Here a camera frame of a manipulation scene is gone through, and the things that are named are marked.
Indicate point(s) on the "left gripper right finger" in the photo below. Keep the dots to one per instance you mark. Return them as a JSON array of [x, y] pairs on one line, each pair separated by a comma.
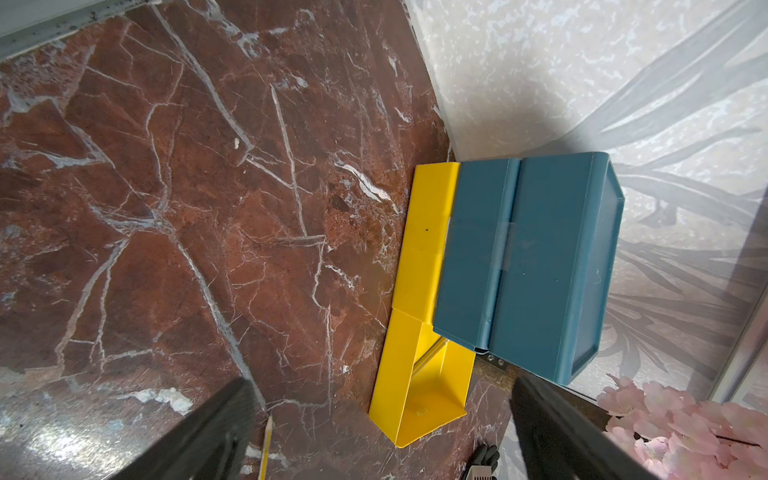
[[558, 442]]

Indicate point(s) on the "teal drawer cabinet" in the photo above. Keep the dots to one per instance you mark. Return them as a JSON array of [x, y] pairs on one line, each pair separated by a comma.
[[529, 258]]

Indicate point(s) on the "pink blossom artificial tree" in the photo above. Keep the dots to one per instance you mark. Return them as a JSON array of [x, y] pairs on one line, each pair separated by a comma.
[[674, 436]]

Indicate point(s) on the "yellow bottom drawer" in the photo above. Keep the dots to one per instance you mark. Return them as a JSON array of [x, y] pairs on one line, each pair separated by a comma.
[[406, 407]]

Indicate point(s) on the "yellow pencil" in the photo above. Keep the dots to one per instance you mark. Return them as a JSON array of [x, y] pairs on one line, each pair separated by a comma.
[[427, 357], [265, 448]]

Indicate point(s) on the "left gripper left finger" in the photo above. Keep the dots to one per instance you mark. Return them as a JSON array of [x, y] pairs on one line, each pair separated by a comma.
[[210, 442]]

